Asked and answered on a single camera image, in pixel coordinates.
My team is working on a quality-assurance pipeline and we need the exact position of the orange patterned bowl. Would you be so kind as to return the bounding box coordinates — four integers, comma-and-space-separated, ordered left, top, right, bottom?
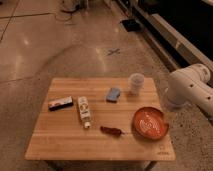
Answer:
133, 107, 169, 140

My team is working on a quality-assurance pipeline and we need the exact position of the wooden table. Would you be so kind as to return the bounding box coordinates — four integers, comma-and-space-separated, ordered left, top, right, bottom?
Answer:
25, 78, 176, 163

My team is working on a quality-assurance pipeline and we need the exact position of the white tube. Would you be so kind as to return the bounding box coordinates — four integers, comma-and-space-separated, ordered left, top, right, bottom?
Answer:
78, 96, 91, 129

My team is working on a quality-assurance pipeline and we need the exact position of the black floor plate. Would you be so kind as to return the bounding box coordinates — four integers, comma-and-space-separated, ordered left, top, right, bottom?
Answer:
121, 19, 140, 32

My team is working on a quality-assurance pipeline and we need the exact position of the blue sponge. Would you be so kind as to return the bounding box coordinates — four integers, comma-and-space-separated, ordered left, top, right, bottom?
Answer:
106, 87, 121, 102

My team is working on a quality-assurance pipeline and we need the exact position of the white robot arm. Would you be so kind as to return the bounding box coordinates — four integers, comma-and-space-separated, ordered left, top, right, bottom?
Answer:
163, 63, 213, 119

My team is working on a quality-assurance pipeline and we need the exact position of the dark rectangular bar box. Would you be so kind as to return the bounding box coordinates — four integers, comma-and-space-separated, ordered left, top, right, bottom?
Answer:
48, 96, 73, 111

